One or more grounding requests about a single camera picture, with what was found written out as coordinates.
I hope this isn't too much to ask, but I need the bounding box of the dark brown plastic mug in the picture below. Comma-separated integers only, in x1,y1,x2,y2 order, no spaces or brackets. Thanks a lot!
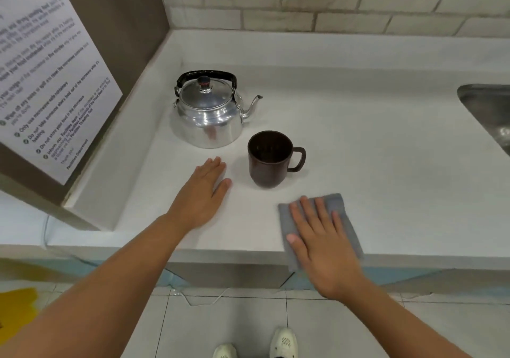
247,131,307,189

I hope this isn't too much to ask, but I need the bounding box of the person's right forearm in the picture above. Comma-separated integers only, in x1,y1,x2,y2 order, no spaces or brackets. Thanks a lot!
319,276,475,358

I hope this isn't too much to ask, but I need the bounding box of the person's right hand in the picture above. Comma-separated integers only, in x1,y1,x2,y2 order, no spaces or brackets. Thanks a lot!
286,196,370,303

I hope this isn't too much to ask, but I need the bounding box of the brown wooden cabinet panel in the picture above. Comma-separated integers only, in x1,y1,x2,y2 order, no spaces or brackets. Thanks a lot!
0,0,171,232

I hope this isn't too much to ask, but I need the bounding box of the silver metal kettle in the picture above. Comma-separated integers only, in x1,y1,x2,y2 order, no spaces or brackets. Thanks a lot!
172,70,264,149

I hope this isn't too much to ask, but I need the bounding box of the grey cleaning cloth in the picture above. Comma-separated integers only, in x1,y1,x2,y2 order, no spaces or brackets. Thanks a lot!
278,193,364,274

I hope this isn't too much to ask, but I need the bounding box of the person's left hand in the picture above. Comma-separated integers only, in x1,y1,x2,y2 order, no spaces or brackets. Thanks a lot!
167,157,233,232

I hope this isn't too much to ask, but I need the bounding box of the person's right white shoe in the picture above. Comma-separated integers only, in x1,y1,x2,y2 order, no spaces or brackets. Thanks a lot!
269,327,299,358

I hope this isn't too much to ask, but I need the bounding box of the person's left forearm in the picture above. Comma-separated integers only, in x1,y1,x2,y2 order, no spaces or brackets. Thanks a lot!
0,212,201,358

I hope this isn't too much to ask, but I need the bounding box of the person's white shoe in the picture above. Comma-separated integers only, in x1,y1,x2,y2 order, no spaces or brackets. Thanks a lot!
269,327,299,358
212,343,239,358

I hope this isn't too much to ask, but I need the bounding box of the yellow floor object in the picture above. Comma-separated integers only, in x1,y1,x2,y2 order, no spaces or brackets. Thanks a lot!
0,288,39,343

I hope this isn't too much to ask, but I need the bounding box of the person's left white shoe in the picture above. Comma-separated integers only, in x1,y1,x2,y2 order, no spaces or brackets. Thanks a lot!
212,343,239,358

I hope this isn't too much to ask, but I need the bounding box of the stainless steel sink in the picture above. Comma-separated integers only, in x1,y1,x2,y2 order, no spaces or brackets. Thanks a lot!
457,84,510,158

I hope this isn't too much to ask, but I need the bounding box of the white printed paper notice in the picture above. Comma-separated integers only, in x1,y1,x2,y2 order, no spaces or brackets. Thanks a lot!
0,0,124,186

